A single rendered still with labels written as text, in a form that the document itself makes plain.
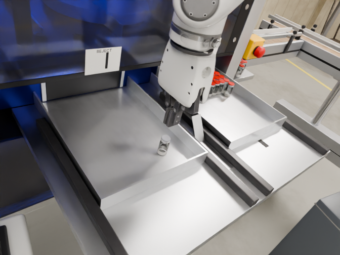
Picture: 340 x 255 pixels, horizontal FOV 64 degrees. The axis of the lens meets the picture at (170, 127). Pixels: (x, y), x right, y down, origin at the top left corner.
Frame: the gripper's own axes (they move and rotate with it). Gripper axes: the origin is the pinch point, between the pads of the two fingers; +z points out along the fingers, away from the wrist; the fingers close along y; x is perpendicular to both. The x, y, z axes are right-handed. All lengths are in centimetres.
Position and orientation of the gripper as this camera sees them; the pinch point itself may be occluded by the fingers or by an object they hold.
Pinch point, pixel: (172, 116)
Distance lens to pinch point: 55.6
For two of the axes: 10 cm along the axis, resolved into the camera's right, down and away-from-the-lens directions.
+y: -6.0, -5.8, 5.4
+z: -2.1, 7.7, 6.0
